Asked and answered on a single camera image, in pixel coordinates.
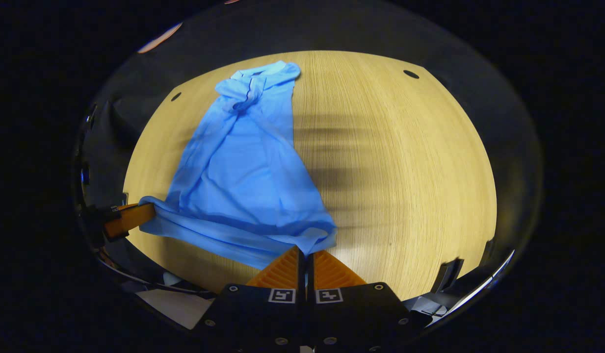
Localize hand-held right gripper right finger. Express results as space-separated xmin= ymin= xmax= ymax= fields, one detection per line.
xmin=307 ymin=249 xmax=423 ymax=353

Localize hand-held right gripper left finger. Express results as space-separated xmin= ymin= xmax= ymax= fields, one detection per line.
xmin=192 ymin=246 xmax=309 ymax=353

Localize light blue T-shirt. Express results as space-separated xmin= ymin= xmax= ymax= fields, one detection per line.
xmin=138 ymin=60 xmax=338 ymax=270

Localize dark upright object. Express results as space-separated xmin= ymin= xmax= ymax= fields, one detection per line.
xmin=431 ymin=257 xmax=465 ymax=296

